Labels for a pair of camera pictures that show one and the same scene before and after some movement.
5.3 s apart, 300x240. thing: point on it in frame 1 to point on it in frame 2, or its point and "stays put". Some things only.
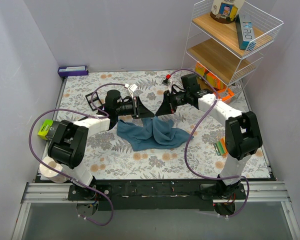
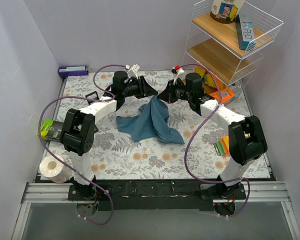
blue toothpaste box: [245, 30] stays put
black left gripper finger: [144, 111] to [144, 89]
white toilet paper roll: [55, 176] stays put
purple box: [70, 71] stays put
